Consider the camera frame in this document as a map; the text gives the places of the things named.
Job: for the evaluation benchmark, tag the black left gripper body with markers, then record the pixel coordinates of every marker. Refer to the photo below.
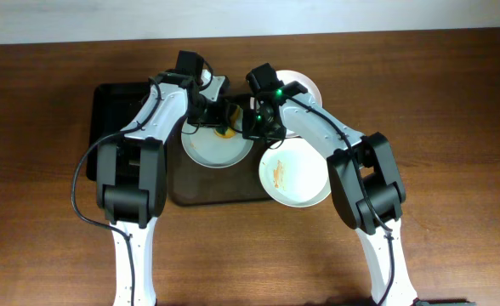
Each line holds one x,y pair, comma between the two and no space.
215,113

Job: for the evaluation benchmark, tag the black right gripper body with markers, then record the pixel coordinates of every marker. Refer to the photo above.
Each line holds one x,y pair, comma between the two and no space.
252,125

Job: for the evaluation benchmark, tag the green yellow sponge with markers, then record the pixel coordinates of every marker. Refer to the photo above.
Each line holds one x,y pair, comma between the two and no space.
228,130

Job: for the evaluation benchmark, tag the grey plate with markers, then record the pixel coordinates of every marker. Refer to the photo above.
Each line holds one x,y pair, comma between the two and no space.
206,148

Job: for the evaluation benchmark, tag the white plate with sauce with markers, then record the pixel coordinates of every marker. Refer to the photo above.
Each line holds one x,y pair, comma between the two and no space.
294,174

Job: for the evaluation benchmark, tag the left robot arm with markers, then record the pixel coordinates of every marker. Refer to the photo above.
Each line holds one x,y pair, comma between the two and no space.
132,205

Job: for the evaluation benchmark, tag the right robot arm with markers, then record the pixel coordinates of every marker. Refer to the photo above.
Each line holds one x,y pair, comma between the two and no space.
365,182

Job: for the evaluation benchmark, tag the brown serving tray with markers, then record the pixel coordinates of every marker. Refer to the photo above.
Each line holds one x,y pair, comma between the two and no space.
191,184

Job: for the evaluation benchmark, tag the black tray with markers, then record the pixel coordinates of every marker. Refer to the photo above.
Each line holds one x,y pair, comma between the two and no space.
114,106

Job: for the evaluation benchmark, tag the pink plate with sauce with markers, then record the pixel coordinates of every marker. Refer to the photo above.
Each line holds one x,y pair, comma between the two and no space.
287,76

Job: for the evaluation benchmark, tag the dark object at bottom edge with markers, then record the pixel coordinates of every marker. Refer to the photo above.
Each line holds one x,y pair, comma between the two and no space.
444,303

